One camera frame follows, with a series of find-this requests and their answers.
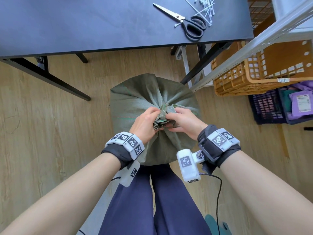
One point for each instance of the person's left hand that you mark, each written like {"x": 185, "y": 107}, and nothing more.
{"x": 143, "y": 123}

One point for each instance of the person's right hand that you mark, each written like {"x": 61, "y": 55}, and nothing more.
{"x": 188, "y": 122}

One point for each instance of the person's left fingers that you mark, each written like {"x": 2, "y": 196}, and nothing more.
{"x": 152, "y": 110}

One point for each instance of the person's right fingers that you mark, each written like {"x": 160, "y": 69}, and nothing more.
{"x": 174, "y": 117}

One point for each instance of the green woven sack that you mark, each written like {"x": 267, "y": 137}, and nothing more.
{"x": 141, "y": 95}

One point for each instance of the person's right forearm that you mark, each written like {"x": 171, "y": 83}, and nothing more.
{"x": 264, "y": 190}

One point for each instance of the person's left forearm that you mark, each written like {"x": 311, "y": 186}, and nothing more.
{"x": 63, "y": 200}

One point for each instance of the grey wristband with white markers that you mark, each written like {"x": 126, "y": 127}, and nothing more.
{"x": 217, "y": 141}
{"x": 129, "y": 144}

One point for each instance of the white metal leg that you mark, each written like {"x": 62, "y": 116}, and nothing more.
{"x": 184, "y": 63}

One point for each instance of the large orange plastic crate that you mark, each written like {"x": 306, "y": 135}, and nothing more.
{"x": 227, "y": 81}

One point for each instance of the dark purple plastic crate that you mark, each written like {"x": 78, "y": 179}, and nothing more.
{"x": 266, "y": 105}

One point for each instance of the small orange plastic crate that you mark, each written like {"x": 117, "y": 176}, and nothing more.
{"x": 254, "y": 69}

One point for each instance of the navy trousers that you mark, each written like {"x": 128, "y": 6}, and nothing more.
{"x": 127, "y": 208}

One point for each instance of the teal cloth item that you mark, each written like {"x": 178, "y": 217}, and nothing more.
{"x": 285, "y": 100}

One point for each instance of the teal shoe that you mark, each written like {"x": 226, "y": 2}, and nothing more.
{"x": 212, "y": 223}

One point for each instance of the white metal shelf rack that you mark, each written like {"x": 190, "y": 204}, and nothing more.
{"x": 269, "y": 31}

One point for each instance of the purple packet with white label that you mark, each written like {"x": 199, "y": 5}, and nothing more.
{"x": 302, "y": 101}

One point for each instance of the plain purple packet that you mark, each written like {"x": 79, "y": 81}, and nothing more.
{"x": 304, "y": 86}

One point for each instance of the brown lattice crate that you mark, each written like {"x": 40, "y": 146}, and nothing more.
{"x": 259, "y": 12}

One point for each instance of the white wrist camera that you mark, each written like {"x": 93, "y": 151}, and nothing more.
{"x": 129, "y": 174}
{"x": 188, "y": 166}

